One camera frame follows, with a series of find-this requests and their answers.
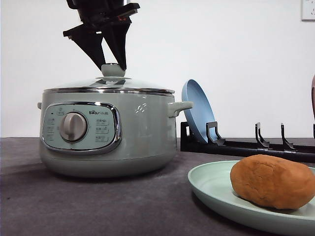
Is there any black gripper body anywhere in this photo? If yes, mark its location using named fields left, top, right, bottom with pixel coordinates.
left=66, top=0, right=140, bottom=26

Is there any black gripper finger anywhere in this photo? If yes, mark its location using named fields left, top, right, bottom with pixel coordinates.
left=63, top=24, right=106, bottom=71
left=103, top=23, right=131, bottom=70

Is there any glass lid with green knob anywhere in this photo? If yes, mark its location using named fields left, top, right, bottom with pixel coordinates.
left=43, top=63, right=175, bottom=96

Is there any green plate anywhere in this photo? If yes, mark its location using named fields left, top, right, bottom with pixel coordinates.
left=188, top=161, right=315, bottom=236

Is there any brown potato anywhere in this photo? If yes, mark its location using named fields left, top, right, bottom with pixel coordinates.
left=230, top=154, right=315, bottom=209

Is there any green electric steamer pot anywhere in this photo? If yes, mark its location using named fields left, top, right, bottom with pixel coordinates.
left=37, top=87, right=193, bottom=178

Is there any blue plate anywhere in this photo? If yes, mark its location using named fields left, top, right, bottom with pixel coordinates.
left=182, top=79, right=217, bottom=142

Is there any pink plate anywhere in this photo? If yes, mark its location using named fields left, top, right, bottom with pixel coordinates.
left=311, top=74, right=315, bottom=120

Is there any black dish rack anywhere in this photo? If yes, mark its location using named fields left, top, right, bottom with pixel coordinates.
left=181, top=121, right=315, bottom=163

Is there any white wall socket right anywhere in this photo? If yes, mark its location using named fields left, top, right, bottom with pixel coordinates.
left=301, top=0, right=315, bottom=22

